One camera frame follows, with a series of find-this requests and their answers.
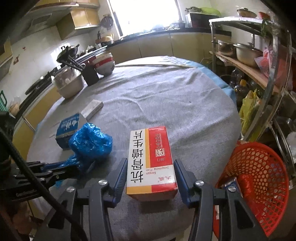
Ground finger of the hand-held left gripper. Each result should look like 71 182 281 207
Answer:
39 171 80 183
25 161 81 172

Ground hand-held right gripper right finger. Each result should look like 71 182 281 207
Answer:
173 159 266 241

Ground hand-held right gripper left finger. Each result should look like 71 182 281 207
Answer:
40 158 128 241

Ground red white medicine box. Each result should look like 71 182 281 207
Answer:
125 126 179 202

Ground blue white carton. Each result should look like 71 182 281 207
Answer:
55 113 88 149

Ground blue plastic bag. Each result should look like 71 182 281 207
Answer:
55 123 113 186

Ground small blue white box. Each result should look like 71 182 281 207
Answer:
221 178 242 194

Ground red plastic basket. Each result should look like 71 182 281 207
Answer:
213 142 290 237

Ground white basin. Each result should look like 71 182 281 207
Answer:
55 76 85 99

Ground grey tablecloth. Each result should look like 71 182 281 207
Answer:
26 56 242 241

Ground green thermos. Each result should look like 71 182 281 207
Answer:
0 90 7 112

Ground gas stove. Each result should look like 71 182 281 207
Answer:
24 67 67 95

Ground black cup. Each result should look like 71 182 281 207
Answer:
82 64 100 86

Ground yellow plastic bag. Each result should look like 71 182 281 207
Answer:
238 89 262 139

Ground blue table cover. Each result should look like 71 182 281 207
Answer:
203 67 236 105

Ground oil bottle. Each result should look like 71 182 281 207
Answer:
233 80 250 102

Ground stacked red white bowls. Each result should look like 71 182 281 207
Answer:
92 52 115 76

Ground black wok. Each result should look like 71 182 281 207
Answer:
57 44 80 62

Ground wooden shelf board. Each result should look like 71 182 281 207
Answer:
215 51 278 93

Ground metal rack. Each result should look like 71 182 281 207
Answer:
208 16 296 163

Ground dark pot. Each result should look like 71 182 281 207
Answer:
217 40 236 57

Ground metal pot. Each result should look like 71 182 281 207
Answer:
233 43 264 67

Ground pink plastic bag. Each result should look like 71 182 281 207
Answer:
254 47 278 79

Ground range hood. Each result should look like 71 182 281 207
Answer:
10 6 72 44

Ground microwave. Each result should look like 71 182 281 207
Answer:
185 11 220 28

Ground window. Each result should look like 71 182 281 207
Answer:
107 0 182 36

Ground green bag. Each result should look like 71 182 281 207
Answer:
200 7 221 15

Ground enamel pot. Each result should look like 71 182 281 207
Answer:
236 8 258 18

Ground black cable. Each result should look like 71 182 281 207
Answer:
0 127 89 241

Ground yellow wall cabinet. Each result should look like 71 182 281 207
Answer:
0 39 13 79
57 7 101 41

